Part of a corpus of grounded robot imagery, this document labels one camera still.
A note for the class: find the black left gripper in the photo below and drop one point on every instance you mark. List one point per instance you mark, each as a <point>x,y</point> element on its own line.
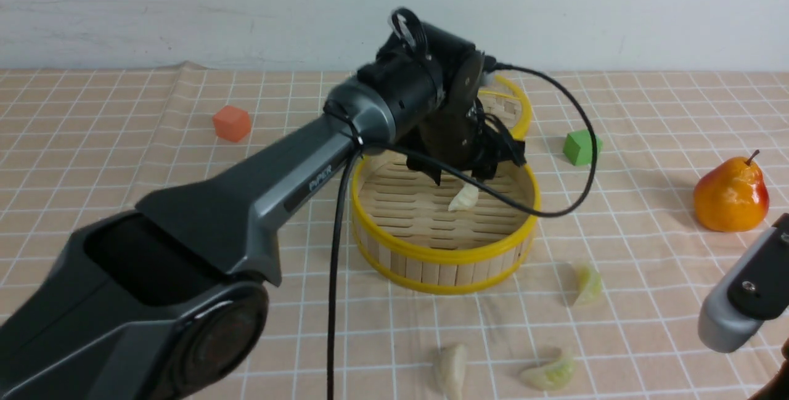
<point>437,76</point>

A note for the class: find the pale white dumpling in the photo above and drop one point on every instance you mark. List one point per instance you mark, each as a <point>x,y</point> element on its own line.
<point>449,370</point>

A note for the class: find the light green dumpling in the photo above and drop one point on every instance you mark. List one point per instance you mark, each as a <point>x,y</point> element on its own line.
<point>552,376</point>

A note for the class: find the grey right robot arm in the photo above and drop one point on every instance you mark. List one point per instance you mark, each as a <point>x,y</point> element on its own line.
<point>753,291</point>

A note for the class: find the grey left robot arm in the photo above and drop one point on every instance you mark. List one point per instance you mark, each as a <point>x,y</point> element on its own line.
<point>161,301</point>

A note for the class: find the yellow bamboo steamer lid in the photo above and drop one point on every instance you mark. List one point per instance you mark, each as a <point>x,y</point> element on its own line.
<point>503,98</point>

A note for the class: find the yellow bamboo steamer tray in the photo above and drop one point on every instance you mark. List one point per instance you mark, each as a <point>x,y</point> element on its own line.
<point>404,230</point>

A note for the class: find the green cube block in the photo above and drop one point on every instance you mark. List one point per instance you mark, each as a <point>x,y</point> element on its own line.
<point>577,148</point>

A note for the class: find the orange cube block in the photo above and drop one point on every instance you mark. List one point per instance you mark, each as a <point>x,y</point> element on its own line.
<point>232,124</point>

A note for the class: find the beige checkered tablecloth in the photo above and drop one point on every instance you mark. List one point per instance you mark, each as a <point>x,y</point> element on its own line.
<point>79,145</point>

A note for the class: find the orange yellow pear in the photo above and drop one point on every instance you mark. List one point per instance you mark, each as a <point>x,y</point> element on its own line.
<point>732,197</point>

